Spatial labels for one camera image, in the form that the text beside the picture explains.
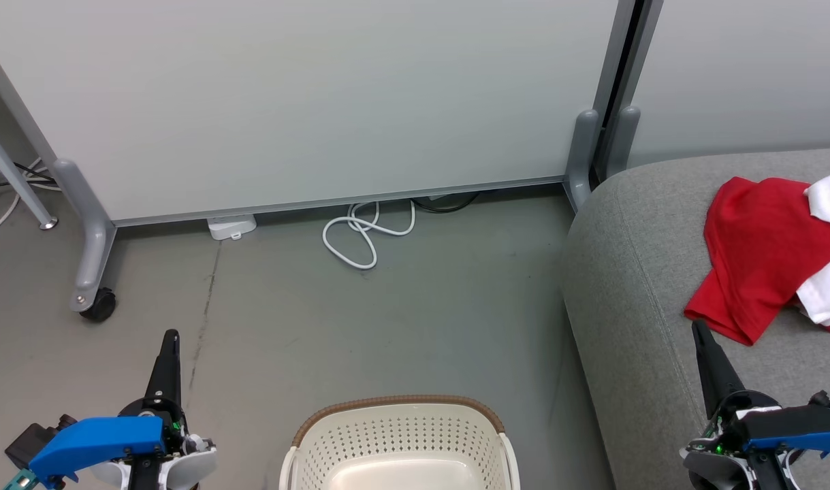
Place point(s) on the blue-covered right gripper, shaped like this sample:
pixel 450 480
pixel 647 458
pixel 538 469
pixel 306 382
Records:
pixel 789 429

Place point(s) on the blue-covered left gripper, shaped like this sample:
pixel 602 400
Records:
pixel 94 439

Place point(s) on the red and white garment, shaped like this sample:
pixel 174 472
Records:
pixel 762 252

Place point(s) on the cream perforated laundry basket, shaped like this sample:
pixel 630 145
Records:
pixel 401 435

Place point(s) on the black caster wheel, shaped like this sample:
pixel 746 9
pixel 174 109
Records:
pixel 100 306

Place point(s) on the grey fabric sofa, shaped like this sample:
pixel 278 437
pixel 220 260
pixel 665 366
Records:
pixel 632 286

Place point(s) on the grey partition foot with caster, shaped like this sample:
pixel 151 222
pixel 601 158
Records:
pixel 91 231

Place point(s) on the small white floor box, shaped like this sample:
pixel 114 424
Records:
pixel 231 226

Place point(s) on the grey metal table leg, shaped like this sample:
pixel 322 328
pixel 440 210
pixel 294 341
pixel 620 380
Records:
pixel 13 177

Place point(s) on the narrow white partition panel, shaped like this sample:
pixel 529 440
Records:
pixel 748 75

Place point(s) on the wide white partition panel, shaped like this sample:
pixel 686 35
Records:
pixel 306 95

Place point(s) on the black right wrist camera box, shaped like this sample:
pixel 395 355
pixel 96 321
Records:
pixel 826 400

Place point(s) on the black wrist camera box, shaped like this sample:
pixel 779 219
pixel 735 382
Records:
pixel 826 400
pixel 32 439

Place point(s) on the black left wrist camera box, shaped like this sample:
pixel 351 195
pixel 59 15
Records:
pixel 32 439

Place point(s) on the grey partition foot post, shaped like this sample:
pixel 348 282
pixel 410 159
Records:
pixel 582 156
pixel 624 139

